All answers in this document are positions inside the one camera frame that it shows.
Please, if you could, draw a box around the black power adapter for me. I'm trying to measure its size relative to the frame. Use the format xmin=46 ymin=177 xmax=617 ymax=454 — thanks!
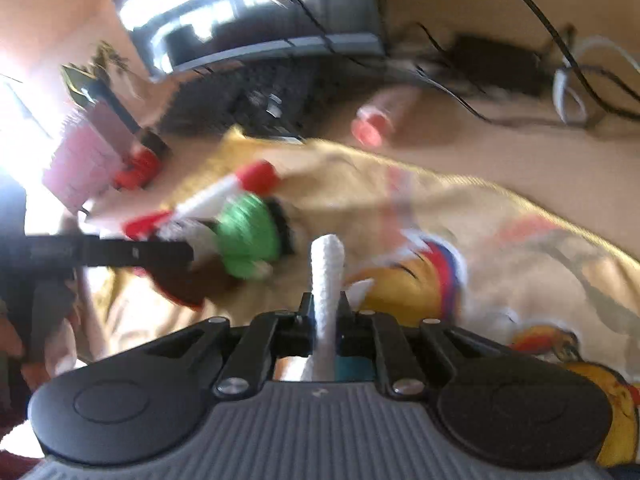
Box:
xmin=445 ymin=35 xmax=551 ymax=98

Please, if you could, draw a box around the knitted doll green shirt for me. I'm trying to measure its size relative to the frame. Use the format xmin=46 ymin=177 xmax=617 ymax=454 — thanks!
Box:
xmin=148 ymin=193 xmax=296 ymax=309

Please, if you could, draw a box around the red knitted toy car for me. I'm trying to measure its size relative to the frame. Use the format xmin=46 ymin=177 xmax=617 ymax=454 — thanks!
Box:
xmin=112 ymin=128 xmax=170 ymax=191

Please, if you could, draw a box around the pink capped tube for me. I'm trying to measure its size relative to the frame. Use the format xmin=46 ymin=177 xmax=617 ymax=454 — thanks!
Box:
xmin=350 ymin=84 xmax=422 ymax=148

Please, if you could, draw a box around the yellow cartoon towel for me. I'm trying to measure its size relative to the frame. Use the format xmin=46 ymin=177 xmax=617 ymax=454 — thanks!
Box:
xmin=84 ymin=127 xmax=640 ymax=468

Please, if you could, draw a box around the potted plant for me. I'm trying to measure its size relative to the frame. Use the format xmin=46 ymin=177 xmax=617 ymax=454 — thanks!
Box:
xmin=60 ymin=40 xmax=129 ymax=110

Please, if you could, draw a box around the white knitted cloth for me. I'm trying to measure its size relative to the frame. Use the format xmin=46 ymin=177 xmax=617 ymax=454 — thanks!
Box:
xmin=282 ymin=234 xmax=345 ymax=382

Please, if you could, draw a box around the red white toy rocket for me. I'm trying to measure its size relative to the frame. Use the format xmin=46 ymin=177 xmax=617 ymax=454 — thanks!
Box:
xmin=122 ymin=159 xmax=280 ymax=240

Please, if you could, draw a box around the pink box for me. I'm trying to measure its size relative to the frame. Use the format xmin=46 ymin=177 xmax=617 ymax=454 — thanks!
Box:
xmin=42 ymin=102 xmax=140 ymax=214

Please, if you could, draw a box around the black computer monitor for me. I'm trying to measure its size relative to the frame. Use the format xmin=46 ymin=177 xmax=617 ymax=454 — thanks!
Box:
xmin=113 ymin=0 xmax=384 ymax=80

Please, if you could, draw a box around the white cable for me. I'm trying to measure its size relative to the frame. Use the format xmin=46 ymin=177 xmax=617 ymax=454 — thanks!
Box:
xmin=552 ymin=34 xmax=640 ymax=126

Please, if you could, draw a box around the black keyboard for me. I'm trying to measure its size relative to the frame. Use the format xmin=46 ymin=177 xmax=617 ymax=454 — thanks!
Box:
xmin=156 ymin=58 xmax=333 ymax=140

